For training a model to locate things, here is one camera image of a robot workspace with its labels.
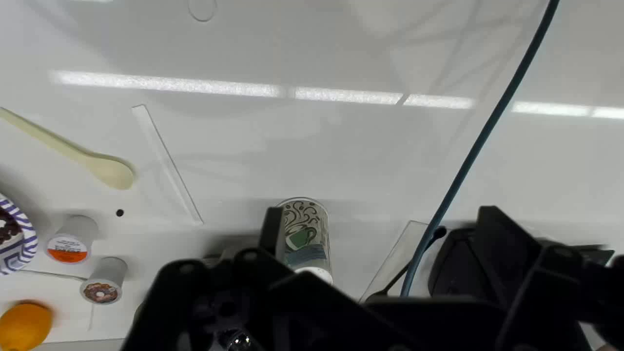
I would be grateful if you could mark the blue patterned bowl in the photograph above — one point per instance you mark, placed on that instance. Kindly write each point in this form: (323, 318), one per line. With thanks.
(17, 246)

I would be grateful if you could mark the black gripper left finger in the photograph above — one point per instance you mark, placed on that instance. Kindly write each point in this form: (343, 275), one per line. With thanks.
(274, 230)

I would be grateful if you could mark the orange lid coffee pod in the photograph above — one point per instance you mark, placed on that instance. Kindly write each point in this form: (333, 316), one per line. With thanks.
(70, 250)

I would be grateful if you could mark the orange fruit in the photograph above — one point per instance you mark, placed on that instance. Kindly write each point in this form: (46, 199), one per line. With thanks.
(23, 324)

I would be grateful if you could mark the printed paper cup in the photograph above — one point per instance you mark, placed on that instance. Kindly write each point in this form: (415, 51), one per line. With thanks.
(304, 234)

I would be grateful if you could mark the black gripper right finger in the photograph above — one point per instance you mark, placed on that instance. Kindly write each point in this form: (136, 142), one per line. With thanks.
(520, 259)

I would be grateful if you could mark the cream plastic spoon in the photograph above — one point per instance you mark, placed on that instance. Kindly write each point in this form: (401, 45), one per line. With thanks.
(111, 170)

